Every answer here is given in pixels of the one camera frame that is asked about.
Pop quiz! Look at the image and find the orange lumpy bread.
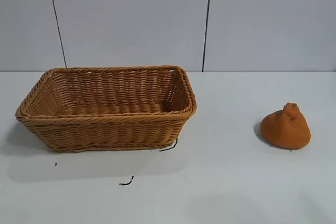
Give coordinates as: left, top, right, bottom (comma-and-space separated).
260, 102, 312, 151

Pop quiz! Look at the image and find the brown woven wicker basket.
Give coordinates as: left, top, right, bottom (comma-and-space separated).
15, 64, 198, 154

